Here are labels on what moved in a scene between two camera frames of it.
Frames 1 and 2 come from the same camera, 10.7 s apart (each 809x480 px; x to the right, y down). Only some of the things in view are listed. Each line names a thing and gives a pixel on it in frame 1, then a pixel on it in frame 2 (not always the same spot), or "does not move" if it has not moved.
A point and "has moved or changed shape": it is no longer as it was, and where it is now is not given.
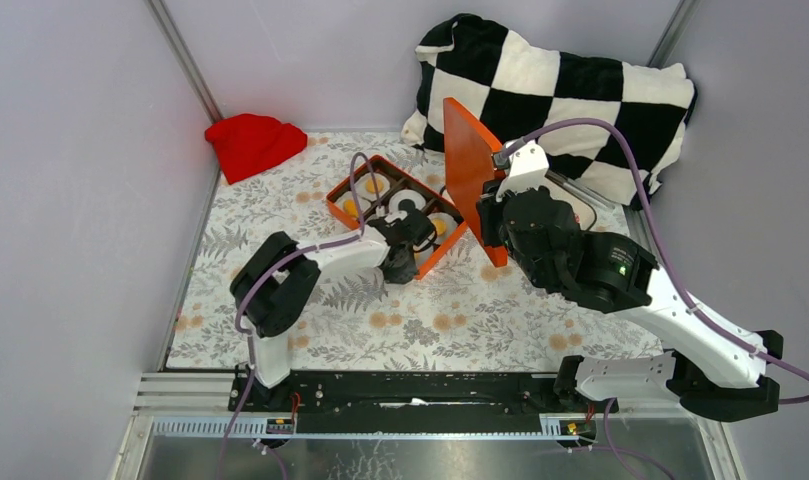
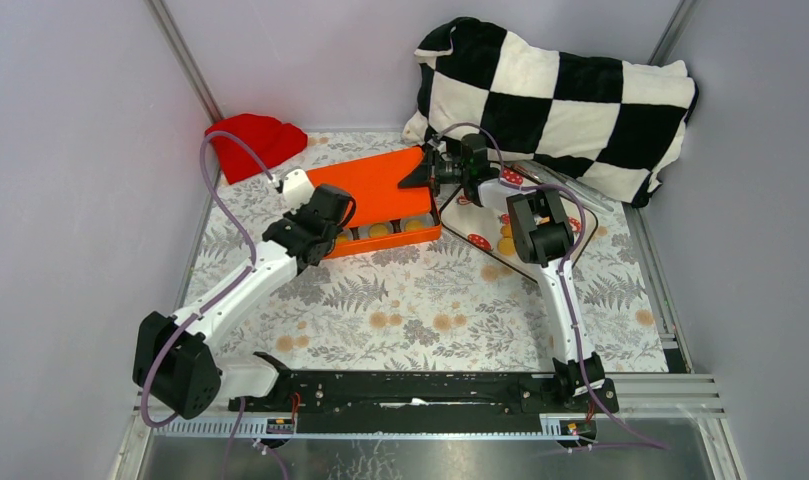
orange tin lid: (469, 161) -> (374, 183)
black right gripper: (490, 207) -> (427, 177)
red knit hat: (247, 144) does not move
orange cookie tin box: (395, 185) has moved or changed shape
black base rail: (414, 403) does not move
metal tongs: (581, 189) does not move
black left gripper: (403, 276) -> (293, 218)
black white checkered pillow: (509, 86) does not move
